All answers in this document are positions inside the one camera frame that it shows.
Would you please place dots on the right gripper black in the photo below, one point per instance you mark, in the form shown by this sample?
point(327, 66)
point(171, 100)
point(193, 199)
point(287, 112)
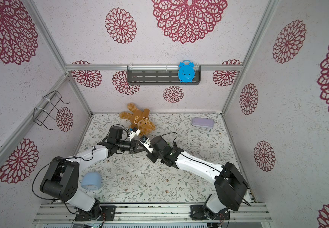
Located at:
point(153, 152)

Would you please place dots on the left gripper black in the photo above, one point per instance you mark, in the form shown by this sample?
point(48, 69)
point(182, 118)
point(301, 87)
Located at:
point(134, 146)

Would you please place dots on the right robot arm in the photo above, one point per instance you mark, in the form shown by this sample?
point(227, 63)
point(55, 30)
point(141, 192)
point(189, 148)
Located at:
point(231, 187)

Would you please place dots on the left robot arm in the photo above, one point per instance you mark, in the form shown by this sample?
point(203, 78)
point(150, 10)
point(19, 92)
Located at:
point(61, 180)

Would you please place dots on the brown teddy bear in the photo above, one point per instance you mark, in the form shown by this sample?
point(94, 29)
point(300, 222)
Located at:
point(139, 119)

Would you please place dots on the purple rectangular case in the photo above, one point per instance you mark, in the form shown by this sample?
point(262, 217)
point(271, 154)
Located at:
point(203, 122)

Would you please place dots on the light blue cup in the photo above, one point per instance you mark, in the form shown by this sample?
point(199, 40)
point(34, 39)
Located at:
point(92, 181)

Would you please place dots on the blue alarm clock toy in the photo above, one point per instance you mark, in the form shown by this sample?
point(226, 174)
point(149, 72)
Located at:
point(186, 71)

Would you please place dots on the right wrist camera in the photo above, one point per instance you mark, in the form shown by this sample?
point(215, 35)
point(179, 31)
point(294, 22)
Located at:
point(145, 141)

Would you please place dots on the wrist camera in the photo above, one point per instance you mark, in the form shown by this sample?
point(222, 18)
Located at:
point(145, 141)
point(133, 133)

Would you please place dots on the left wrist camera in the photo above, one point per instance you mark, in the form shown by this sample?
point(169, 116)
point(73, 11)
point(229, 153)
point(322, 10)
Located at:
point(133, 133)

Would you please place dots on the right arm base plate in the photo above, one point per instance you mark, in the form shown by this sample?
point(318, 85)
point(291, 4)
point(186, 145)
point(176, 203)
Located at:
point(200, 212)

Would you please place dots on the grey wall shelf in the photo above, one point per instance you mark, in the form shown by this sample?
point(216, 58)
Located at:
point(159, 77)

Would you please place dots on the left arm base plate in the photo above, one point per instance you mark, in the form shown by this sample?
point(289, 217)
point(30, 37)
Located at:
point(97, 213)

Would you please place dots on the black wire wall rack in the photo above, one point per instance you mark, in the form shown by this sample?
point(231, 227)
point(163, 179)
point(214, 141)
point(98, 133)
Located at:
point(41, 114)

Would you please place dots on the aluminium front rail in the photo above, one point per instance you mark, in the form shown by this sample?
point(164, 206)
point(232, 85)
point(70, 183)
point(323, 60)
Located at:
point(154, 213)

